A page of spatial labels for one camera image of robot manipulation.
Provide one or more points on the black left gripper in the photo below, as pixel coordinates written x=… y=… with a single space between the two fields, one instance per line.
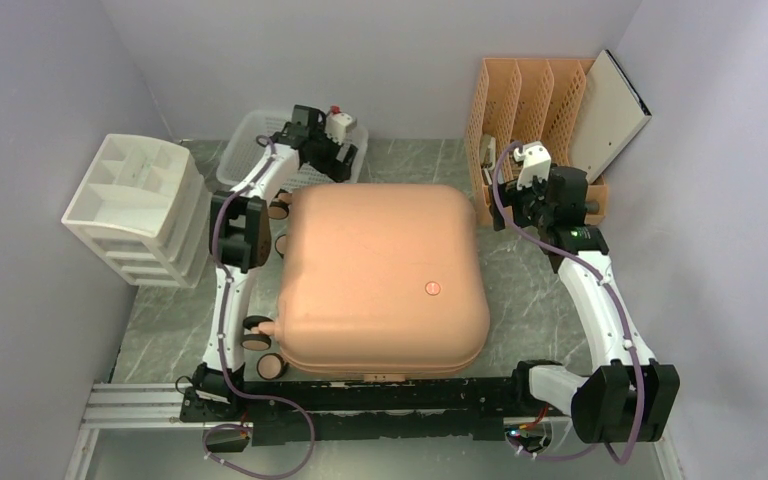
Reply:
x=335 y=169

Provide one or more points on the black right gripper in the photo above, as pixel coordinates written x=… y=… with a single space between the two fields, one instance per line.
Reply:
x=510 y=194

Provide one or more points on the orange plastic file rack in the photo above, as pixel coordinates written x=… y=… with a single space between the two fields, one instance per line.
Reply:
x=526 y=100

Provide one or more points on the white plastic drawer organizer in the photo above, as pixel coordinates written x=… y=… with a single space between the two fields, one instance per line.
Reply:
x=143 y=208

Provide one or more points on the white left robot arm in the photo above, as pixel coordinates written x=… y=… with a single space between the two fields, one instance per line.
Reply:
x=240 y=240

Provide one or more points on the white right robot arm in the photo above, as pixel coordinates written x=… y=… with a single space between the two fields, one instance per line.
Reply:
x=629 y=394

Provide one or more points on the black suitcase wheel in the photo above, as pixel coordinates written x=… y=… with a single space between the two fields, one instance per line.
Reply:
x=258 y=337
x=279 y=207

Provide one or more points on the white flat board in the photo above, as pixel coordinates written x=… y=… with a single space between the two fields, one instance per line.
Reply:
x=611 y=114

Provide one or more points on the pink hard-shell suitcase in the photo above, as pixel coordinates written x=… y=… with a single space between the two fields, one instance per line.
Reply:
x=381 y=279

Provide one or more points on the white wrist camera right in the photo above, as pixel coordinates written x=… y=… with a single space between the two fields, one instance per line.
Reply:
x=533 y=159

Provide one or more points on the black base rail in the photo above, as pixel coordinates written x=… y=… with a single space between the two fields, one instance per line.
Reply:
x=482 y=408

